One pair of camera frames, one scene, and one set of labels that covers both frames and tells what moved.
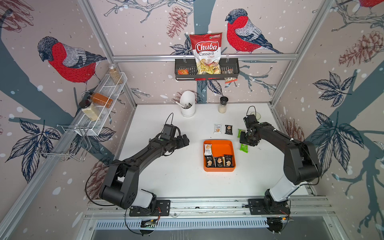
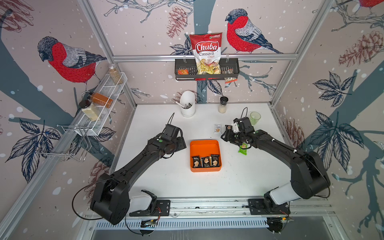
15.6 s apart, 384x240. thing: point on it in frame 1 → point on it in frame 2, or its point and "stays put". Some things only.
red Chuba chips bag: x=207 y=50 stays put
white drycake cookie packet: x=217 y=129 stays put
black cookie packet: x=209 y=161 → x=196 y=163
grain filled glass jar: x=115 y=72 stays put
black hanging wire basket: x=185 y=69 stays put
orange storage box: x=218 y=156 → x=205 y=156
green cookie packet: x=244 y=148 stays put
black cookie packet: x=219 y=161 → x=206 y=161
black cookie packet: x=228 y=160 → x=215 y=160
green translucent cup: x=257 y=115 stays put
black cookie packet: x=228 y=128 stays put
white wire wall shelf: x=91 y=121 stays put
